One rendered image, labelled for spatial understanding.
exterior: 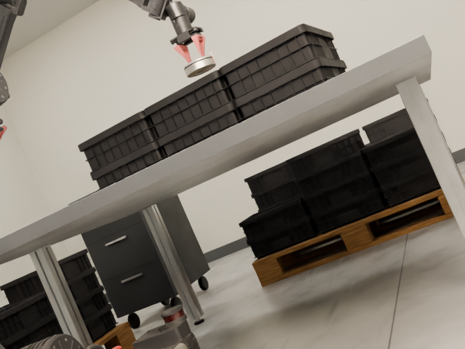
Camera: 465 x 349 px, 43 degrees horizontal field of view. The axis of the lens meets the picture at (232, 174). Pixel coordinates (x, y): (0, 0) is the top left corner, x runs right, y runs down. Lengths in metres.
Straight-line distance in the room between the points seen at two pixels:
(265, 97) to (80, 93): 4.53
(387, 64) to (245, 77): 0.68
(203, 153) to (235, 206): 4.28
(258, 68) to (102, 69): 4.36
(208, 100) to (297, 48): 0.33
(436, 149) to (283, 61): 0.52
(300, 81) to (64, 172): 4.82
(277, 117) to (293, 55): 0.53
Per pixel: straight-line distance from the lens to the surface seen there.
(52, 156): 6.45
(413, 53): 1.24
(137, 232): 3.69
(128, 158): 2.02
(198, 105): 1.88
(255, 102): 1.82
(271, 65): 1.80
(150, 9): 2.04
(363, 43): 5.29
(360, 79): 1.24
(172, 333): 1.73
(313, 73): 1.76
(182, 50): 1.99
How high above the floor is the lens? 0.58
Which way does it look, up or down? 1 degrees up
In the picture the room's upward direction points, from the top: 24 degrees counter-clockwise
